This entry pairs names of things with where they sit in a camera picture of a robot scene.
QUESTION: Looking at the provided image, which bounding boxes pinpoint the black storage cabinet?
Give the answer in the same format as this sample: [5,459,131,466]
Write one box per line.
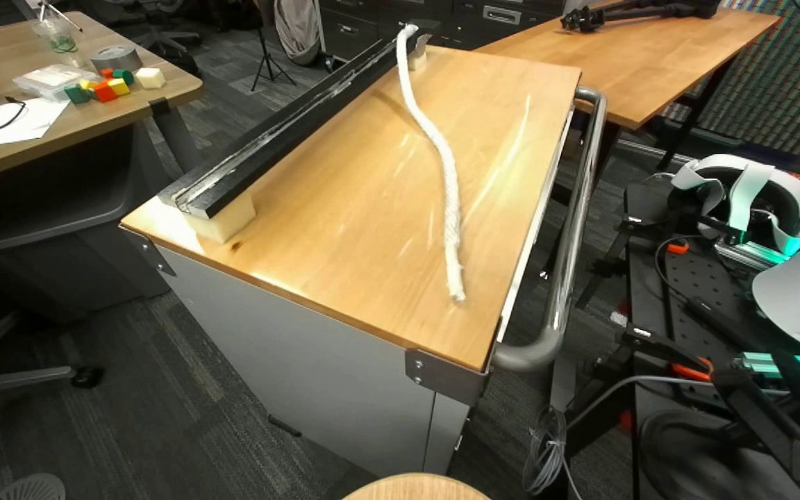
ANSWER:
[317,0,563,54]

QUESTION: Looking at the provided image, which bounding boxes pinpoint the white rope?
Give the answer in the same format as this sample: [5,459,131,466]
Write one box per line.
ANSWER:
[391,23,469,305]

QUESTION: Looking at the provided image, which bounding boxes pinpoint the grey mesh office chair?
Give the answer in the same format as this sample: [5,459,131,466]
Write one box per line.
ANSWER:
[0,287,107,404]

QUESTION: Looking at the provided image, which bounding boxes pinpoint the grey floor cable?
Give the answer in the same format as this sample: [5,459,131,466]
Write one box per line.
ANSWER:
[523,372,730,500]

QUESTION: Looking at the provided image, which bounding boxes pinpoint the steel cart handle bar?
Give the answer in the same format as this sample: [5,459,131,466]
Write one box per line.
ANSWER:
[488,86,610,375]

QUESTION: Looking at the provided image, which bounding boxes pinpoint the cream toy block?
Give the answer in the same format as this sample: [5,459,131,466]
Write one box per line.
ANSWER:
[132,63,170,94]

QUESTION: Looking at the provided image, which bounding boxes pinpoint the white VR headset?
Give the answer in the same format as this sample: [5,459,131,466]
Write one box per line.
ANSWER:
[664,151,800,272]

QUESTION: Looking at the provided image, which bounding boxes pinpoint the long black grooved bar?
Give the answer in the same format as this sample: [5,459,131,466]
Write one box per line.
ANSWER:
[157,30,423,223]

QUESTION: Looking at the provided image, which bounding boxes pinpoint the grey duct tape roll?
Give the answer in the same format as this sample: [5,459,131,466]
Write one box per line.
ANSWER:
[88,41,144,79]

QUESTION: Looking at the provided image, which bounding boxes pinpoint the black tripod lying flat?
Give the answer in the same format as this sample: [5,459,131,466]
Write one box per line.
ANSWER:
[557,0,725,37]

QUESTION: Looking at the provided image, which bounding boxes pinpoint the cream foam block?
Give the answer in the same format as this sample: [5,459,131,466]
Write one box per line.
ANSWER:
[177,188,260,247]
[403,38,432,79]

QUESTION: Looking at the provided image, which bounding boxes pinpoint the green toy block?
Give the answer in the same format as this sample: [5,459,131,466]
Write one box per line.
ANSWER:
[62,83,96,109]

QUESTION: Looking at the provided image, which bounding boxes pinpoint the black floor tripod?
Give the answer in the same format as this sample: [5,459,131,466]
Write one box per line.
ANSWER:
[248,0,299,94]

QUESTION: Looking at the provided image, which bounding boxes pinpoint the grey fabric bag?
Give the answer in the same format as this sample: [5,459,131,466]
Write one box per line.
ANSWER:
[273,0,330,69]

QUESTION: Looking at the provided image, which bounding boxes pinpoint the wooden work table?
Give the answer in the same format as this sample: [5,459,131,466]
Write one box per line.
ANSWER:
[474,6,782,188]

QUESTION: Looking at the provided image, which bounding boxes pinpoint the wooden office desk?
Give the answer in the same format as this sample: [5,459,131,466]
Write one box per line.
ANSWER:
[0,9,209,327]

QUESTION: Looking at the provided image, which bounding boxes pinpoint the steel tool cart wooden top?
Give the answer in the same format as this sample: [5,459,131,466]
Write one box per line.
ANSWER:
[117,38,610,477]

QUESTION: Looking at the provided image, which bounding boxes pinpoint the white plastic container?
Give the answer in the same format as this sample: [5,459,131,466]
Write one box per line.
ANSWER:
[7,62,99,104]

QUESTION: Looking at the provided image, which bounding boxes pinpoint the black clamp orange grip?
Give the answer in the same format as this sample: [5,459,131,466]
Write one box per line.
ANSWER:
[616,215,699,280]
[603,318,730,386]

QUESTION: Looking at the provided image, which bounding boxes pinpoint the round wooden stool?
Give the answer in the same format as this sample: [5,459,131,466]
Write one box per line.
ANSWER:
[342,469,496,500]

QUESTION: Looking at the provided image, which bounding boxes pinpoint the clear plastic cup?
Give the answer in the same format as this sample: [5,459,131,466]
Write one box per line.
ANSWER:
[32,9,81,58]

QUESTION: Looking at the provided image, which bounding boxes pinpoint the white paper sheets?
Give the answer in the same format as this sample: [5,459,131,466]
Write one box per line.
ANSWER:
[0,94,73,152]

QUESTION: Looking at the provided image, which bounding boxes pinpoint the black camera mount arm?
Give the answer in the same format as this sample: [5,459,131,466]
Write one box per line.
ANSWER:
[712,354,800,495]

